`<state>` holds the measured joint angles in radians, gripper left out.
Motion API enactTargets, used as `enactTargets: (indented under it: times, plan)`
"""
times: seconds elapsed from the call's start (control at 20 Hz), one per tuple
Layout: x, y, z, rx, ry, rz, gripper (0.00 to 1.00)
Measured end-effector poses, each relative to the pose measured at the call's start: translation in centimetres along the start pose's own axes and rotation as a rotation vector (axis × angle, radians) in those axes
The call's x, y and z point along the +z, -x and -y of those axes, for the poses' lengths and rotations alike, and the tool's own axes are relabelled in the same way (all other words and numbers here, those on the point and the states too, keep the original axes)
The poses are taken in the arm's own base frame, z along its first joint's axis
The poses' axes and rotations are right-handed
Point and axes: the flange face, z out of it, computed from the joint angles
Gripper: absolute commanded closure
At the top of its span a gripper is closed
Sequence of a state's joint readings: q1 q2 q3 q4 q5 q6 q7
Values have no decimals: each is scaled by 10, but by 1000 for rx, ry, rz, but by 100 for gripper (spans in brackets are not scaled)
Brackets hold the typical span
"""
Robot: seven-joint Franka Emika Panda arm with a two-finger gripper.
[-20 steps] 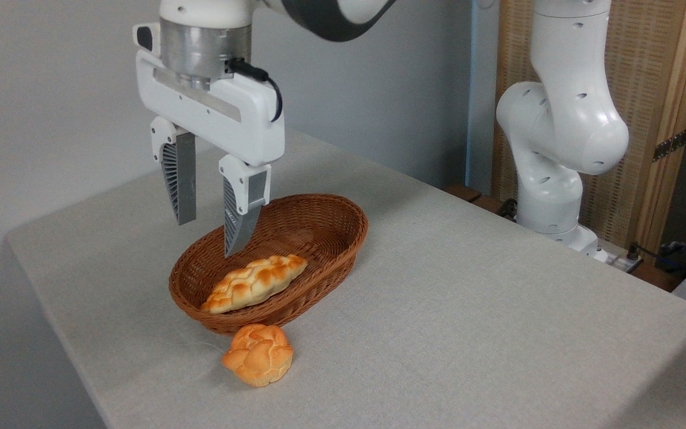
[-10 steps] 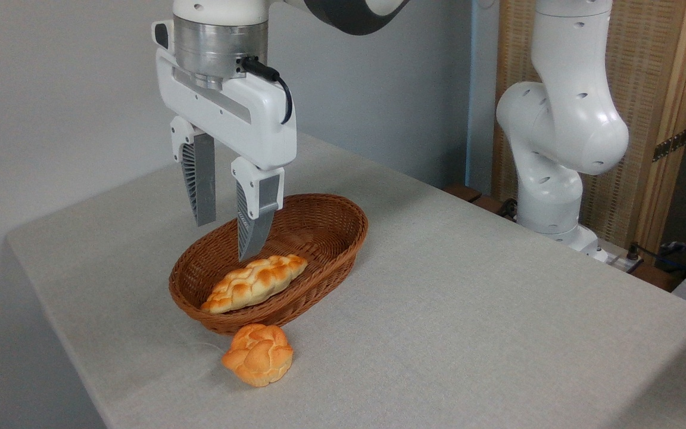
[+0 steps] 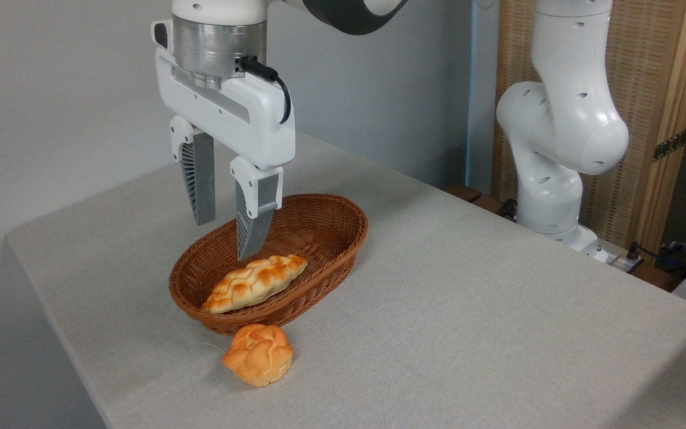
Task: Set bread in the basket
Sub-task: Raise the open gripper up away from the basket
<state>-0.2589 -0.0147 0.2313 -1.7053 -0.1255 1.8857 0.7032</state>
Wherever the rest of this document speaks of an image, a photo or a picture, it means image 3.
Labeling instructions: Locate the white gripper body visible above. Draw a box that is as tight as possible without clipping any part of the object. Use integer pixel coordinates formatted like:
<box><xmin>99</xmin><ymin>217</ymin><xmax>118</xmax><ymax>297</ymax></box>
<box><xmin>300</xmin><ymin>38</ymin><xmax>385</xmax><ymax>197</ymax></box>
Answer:
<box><xmin>151</xmin><ymin>20</ymin><xmax>296</xmax><ymax>171</ymax></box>

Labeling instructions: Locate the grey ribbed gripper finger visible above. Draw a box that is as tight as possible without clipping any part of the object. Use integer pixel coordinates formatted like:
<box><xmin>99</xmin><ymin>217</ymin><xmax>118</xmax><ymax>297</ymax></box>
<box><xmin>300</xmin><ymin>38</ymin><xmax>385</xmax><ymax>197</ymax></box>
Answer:
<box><xmin>169</xmin><ymin>116</ymin><xmax>217</xmax><ymax>226</ymax></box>
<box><xmin>230</xmin><ymin>156</ymin><xmax>284</xmax><ymax>261</ymax></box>

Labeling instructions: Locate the long braided bread loaf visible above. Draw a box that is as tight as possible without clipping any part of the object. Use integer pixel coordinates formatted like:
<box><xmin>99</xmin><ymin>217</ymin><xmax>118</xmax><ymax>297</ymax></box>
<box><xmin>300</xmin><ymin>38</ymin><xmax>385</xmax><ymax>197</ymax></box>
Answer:
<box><xmin>201</xmin><ymin>254</ymin><xmax>308</xmax><ymax>315</ymax></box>

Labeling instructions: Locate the brown wicker oval basket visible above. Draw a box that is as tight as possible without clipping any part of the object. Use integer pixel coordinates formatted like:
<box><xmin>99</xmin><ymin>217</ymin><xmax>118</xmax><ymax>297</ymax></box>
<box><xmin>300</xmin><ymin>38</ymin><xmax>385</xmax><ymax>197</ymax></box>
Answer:
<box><xmin>169</xmin><ymin>193</ymin><xmax>369</xmax><ymax>336</ymax></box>

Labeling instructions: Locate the round knotted bread roll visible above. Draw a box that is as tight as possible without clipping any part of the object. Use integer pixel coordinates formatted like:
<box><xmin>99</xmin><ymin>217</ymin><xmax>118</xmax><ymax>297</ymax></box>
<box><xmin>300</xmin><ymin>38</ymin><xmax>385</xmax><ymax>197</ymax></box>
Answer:
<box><xmin>221</xmin><ymin>324</ymin><xmax>294</xmax><ymax>388</ymax></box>

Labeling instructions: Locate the silver metal wrist flange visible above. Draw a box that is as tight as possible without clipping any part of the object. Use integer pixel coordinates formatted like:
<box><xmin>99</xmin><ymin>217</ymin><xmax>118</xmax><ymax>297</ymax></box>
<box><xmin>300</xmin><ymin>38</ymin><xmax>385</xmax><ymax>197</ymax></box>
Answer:
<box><xmin>172</xmin><ymin>16</ymin><xmax>267</xmax><ymax>90</ymax></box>

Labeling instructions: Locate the grey linen tablecloth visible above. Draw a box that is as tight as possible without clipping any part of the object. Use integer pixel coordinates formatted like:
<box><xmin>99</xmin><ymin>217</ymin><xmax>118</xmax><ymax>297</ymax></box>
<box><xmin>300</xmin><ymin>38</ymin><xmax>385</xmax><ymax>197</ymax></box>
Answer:
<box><xmin>5</xmin><ymin>132</ymin><xmax>686</xmax><ymax>429</ymax></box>

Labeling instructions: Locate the metal screen hinge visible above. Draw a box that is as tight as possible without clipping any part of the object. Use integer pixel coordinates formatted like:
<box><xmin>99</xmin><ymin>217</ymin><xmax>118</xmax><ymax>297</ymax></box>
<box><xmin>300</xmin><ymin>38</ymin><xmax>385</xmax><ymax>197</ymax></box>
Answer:
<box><xmin>653</xmin><ymin>128</ymin><xmax>686</xmax><ymax>163</ymax></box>

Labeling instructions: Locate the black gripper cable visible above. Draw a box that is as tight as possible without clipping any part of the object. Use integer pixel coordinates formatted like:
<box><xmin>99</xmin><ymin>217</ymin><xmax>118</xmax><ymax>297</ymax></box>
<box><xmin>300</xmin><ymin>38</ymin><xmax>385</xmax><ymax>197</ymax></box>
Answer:
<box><xmin>239</xmin><ymin>56</ymin><xmax>292</xmax><ymax>125</ymax></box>

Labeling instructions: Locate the black plug with cable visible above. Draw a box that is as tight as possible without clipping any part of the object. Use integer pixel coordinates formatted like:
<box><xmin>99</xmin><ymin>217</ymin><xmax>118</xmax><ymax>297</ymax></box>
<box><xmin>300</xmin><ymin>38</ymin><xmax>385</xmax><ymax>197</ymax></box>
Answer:
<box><xmin>625</xmin><ymin>243</ymin><xmax>646</xmax><ymax>275</ymax></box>

